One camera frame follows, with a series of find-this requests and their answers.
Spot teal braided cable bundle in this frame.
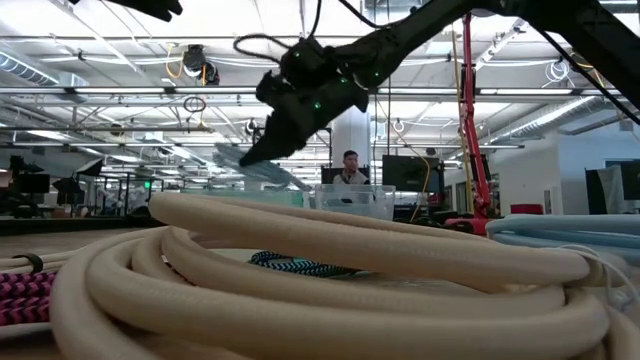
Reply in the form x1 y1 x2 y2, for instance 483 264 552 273
248 249 374 280

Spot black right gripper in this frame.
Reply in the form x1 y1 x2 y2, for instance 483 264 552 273
238 35 371 169

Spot magenta braided cable bundle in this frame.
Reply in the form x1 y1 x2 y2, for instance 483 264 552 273
0 269 59 327

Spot beige braided HDMI cable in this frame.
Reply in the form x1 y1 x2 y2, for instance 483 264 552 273
49 192 640 360

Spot red desk lamp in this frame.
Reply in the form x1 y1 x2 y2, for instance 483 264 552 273
443 12 496 237

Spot black ceiling cord reel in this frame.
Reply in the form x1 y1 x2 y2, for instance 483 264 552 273
180 43 221 86

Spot clear plastic bin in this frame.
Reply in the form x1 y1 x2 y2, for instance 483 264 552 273
313 183 397 222

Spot dark background workstation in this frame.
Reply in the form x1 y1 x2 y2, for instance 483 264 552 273
0 154 54 219

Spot small beige cable bundle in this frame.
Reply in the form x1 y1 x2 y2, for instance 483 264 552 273
0 249 61 276

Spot black background monitor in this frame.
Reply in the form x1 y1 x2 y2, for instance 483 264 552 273
382 154 442 194

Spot red background box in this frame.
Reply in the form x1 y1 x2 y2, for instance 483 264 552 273
509 202 545 217

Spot light blue ethernet cable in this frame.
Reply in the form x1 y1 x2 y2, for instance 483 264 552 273
485 213 640 266
212 142 314 192

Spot white building column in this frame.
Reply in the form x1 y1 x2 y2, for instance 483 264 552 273
332 107 372 169

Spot teal translucent plastic bin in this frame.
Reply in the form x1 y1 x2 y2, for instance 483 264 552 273
178 187 307 209

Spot person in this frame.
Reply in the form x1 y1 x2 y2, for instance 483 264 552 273
332 149 372 186

